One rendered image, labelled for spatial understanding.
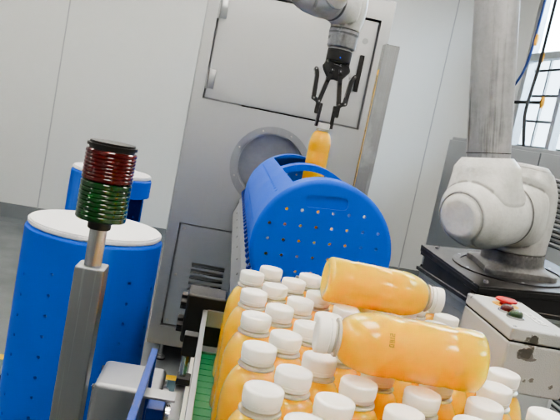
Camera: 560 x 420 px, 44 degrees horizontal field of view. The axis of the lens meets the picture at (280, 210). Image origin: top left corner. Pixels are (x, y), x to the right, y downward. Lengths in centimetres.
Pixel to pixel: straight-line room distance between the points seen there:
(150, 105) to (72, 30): 90
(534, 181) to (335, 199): 59
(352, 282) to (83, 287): 37
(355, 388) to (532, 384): 46
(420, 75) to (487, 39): 521
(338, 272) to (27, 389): 75
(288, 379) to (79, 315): 33
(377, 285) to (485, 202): 60
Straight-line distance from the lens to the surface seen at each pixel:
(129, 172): 89
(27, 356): 150
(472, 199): 157
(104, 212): 88
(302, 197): 136
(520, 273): 181
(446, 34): 697
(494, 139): 164
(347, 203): 138
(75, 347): 94
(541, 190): 179
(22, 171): 653
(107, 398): 120
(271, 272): 117
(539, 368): 113
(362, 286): 102
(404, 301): 104
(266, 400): 66
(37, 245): 145
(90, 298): 92
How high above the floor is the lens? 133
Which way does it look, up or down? 7 degrees down
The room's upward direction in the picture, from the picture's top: 11 degrees clockwise
